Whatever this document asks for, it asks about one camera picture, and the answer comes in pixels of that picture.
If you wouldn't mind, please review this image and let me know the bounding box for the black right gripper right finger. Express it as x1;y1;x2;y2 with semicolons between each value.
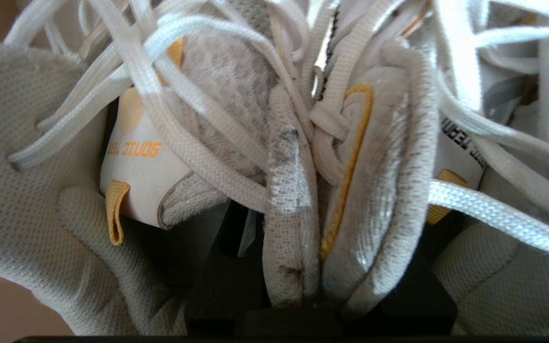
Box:
351;238;457;334

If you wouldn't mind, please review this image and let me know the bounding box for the white lace-up sneaker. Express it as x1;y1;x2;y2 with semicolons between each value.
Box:
0;0;320;336
310;0;549;336

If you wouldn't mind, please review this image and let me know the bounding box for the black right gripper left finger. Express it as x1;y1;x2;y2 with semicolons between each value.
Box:
185;202;266;334

